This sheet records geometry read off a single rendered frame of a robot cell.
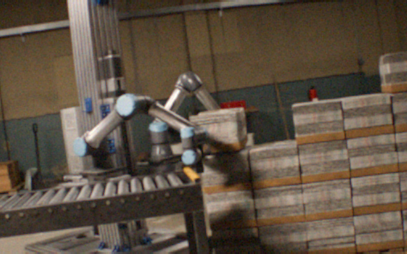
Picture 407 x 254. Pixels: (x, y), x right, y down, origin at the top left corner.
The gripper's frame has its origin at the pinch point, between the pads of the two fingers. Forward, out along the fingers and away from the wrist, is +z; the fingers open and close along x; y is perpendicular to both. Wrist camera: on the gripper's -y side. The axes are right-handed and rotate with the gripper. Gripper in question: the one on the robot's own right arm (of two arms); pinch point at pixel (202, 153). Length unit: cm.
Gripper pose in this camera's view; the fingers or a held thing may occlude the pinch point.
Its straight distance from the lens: 304.0
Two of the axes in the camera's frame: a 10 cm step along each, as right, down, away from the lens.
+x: -9.8, 1.1, 1.9
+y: -1.2, -9.9, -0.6
